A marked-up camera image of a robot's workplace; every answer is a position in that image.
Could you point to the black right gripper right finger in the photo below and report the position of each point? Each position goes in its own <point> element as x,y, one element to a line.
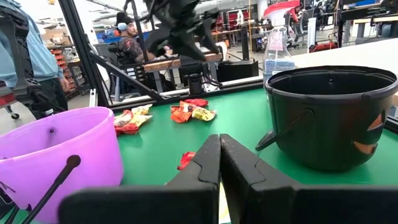
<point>280,202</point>

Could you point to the black pumpkin bucket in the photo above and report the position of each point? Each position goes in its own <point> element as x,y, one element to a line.
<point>311,140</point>

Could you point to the purple pumpkin bucket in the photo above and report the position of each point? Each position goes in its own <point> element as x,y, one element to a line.
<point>62,137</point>

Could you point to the red KitKat bar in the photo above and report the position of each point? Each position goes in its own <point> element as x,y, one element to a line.
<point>186,159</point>
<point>127,129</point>
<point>122,118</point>
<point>197,102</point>

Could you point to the white table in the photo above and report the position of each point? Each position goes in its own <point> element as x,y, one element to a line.
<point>357,53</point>

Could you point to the orange Reese's candy pack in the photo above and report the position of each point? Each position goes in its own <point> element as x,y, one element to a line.
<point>180,115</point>

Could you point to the person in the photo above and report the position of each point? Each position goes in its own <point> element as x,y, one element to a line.
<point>132,46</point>
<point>43,56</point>
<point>297,14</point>

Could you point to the red tool case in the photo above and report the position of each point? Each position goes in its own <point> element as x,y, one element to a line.
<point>323,47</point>

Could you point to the green table mat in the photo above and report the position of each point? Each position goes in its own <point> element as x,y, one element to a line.
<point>242,118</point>

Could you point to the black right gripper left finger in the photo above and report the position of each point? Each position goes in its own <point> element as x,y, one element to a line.
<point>192,202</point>

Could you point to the red shelf rack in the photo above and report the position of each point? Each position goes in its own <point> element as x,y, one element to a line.
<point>233,17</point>

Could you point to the black box cabinet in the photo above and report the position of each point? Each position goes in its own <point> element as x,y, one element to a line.
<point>237,71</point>

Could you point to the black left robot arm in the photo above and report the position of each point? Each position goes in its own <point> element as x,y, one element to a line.
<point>196,84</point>

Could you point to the yellow purple Sour Patch pack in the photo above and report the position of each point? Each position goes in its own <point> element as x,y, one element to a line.
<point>142,109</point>
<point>203,114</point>

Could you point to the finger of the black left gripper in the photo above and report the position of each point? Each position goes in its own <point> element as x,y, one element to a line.
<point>157,43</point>
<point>211,37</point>

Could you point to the wooden workbench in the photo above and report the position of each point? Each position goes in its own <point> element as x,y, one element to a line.
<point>161,64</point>

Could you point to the storage shelf with orange items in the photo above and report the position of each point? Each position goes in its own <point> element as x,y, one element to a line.
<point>60,59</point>

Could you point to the black desk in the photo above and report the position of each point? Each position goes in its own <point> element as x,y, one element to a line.
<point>357,12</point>

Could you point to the clear spray bottle red trigger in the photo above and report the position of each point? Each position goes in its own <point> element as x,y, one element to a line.
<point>276,62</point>

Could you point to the black mesh office chair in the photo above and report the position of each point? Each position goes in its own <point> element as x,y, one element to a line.
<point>15,46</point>

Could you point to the yellow candy pack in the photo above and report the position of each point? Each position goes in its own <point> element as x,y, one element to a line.
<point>224,205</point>
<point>142,119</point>

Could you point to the black aluminium rig frame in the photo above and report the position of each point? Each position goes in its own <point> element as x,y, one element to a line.
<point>81,46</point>

